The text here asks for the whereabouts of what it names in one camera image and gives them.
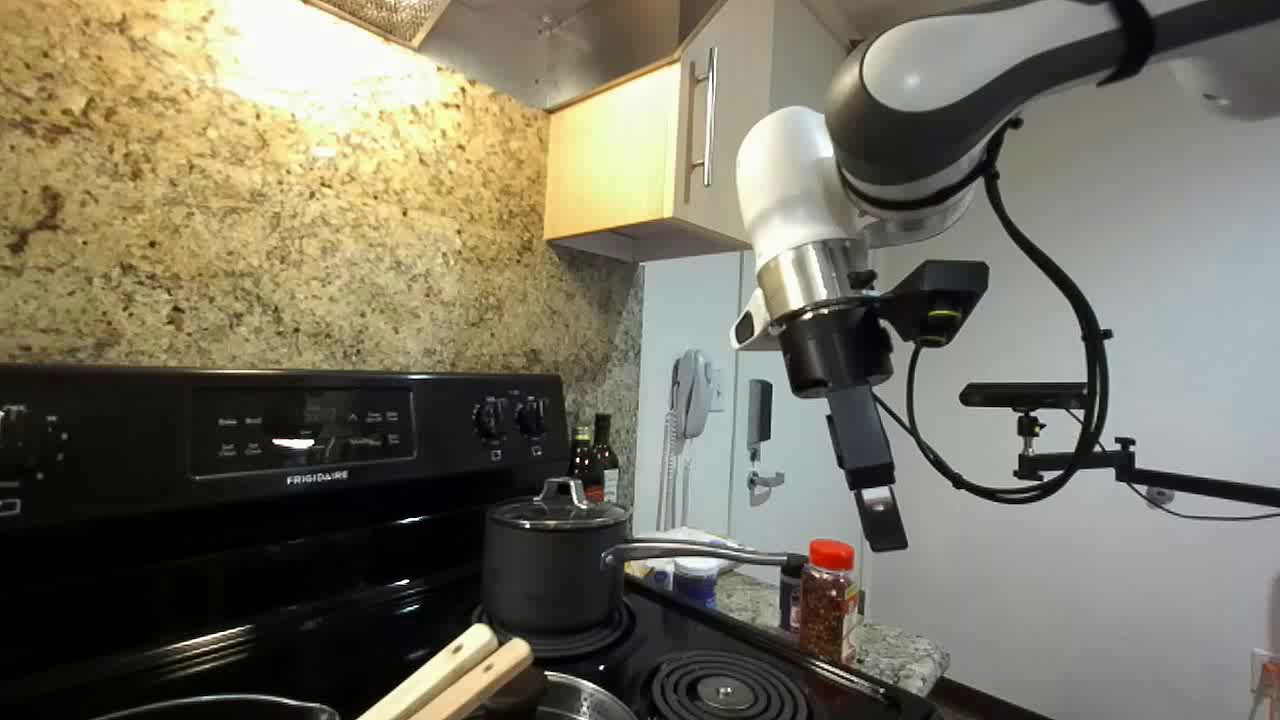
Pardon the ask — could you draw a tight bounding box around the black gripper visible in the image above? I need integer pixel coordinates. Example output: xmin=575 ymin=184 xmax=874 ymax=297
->
xmin=776 ymin=301 xmax=914 ymax=557

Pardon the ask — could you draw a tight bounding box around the blue jar with white lid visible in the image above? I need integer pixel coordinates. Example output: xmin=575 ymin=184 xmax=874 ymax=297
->
xmin=663 ymin=557 xmax=734 ymax=613

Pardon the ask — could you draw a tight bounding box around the white door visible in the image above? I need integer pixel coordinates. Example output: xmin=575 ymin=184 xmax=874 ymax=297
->
xmin=734 ymin=244 xmax=855 ymax=553

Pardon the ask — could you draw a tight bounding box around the red-capped spice jar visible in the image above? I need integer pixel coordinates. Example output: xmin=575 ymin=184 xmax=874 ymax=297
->
xmin=797 ymin=537 xmax=863 ymax=670

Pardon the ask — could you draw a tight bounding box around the black-capped spice jar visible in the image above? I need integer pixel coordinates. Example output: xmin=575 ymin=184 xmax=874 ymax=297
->
xmin=776 ymin=557 xmax=806 ymax=641

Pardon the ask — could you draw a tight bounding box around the coil burner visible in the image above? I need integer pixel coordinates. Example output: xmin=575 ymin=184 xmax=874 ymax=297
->
xmin=473 ymin=595 xmax=645 ymax=665
xmin=637 ymin=651 xmax=816 ymax=720

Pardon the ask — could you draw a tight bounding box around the black stove knob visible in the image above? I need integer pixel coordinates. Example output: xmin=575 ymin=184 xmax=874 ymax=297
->
xmin=514 ymin=393 xmax=551 ymax=444
xmin=473 ymin=393 xmax=518 ymax=444

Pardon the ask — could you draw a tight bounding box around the black electric stove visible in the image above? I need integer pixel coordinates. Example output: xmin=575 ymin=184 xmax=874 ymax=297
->
xmin=0 ymin=359 xmax=963 ymax=720

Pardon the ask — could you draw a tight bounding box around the metal door handle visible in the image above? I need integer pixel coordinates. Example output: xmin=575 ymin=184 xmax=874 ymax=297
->
xmin=745 ymin=463 xmax=794 ymax=512

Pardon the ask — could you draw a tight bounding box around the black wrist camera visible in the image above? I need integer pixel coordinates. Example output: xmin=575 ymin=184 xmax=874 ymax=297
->
xmin=876 ymin=255 xmax=991 ymax=351

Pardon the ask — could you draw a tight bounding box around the black stereo camera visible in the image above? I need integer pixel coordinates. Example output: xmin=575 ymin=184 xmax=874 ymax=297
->
xmin=957 ymin=379 xmax=1101 ymax=412

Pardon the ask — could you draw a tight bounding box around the white wall phone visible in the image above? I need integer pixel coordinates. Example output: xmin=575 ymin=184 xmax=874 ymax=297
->
xmin=658 ymin=349 xmax=721 ymax=534

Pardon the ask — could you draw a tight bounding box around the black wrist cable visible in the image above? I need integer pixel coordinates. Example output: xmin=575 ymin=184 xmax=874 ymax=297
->
xmin=905 ymin=124 xmax=1116 ymax=509

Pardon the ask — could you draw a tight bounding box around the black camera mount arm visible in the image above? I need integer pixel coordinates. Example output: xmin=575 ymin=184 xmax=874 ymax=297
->
xmin=1010 ymin=403 xmax=1280 ymax=512

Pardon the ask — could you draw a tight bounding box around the saucepan lid with loop handle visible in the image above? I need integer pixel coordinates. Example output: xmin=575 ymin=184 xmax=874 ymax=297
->
xmin=482 ymin=471 xmax=631 ymax=537

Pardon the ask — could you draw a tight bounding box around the dark saucepan with steel handle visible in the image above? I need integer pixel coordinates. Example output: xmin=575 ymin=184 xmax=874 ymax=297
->
xmin=476 ymin=512 xmax=811 ymax=635

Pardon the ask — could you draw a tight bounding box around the metal cabinet handle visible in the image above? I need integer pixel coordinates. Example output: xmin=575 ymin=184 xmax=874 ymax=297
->
xmin=683 ymin=48 xmax=721 ymax=206

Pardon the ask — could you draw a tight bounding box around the light wood wall cabinet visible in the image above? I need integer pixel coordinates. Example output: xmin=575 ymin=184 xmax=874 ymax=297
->
xmin=540 ymin=0 xmax=855 ymax=264

